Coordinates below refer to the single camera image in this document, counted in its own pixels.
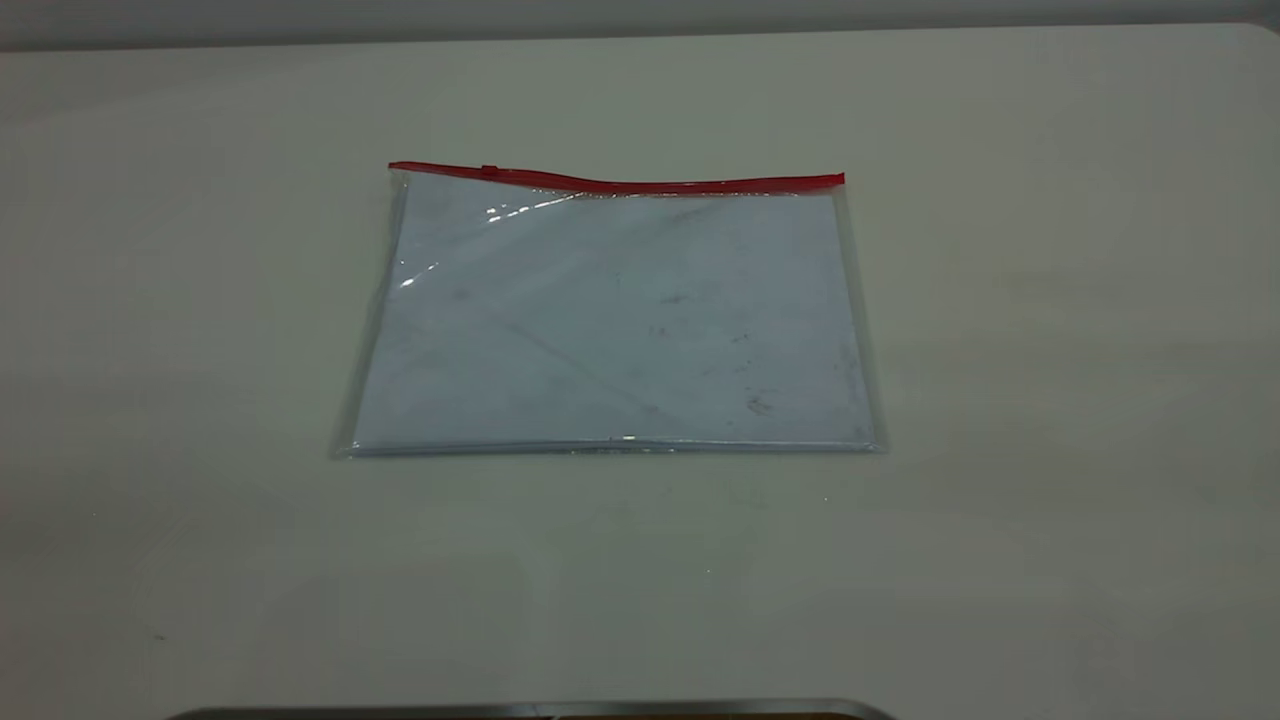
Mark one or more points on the clear plastic zip bag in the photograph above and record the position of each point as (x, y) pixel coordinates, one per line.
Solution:
(620, 320)

